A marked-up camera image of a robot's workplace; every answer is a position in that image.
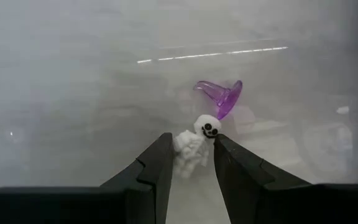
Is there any purple plastic witch hat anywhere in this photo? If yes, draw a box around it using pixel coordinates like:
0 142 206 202
193 80 244 121

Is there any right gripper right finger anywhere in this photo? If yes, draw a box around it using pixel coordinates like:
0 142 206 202
213 133 358 224

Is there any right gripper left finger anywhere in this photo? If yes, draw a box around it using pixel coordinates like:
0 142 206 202
0 132 174 224

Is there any white fuzzy toy skeleton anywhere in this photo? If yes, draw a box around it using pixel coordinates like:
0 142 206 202
172 114 223 180

